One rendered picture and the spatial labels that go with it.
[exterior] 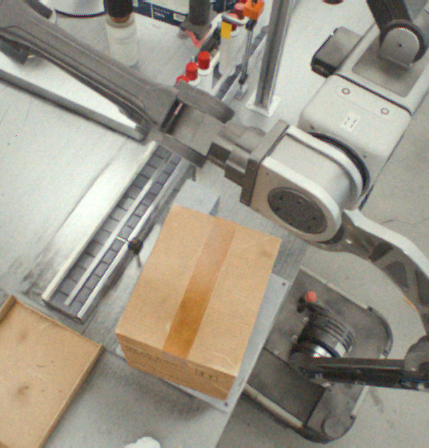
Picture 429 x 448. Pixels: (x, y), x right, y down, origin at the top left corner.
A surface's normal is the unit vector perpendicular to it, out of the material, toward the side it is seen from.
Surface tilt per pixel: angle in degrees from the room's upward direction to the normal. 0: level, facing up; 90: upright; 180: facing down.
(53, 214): 0
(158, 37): 0
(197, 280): 0
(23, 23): 32
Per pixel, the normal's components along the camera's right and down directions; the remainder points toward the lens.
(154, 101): -0.06, 0.05
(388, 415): 0.05, -0.47
